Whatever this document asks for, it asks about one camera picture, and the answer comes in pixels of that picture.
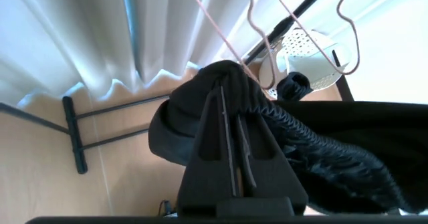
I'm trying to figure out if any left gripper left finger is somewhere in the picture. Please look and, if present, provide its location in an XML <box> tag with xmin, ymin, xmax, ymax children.
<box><xmin>177</xmin><ymin>80</ymin><xmax>237</xmax><ymax>217</ymax></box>

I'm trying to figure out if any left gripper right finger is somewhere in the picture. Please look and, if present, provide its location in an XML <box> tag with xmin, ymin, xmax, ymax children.
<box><xmin>235</xmin><ymin>113</ymin><xmax>309</xmax><ymax>216</ymax></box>

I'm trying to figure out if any white laundry basket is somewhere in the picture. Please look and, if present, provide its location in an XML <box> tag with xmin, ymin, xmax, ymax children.
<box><xmin>259</xmin><ymin>28</ymin><xmax>352</xmax><ymax>100</ymax></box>

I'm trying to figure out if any black clothes rack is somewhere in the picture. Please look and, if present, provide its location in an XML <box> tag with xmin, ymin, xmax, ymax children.
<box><xmin>0</xmin><ymin>0</ymin><xmax>335</xmax><ymax>175</ymax></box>

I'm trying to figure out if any beige curtain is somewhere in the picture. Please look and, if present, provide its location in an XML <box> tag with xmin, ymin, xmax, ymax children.
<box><xmin>0</xmin><ymin>0</ymin><xmax>414</xmax><ymax>106</ymax></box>

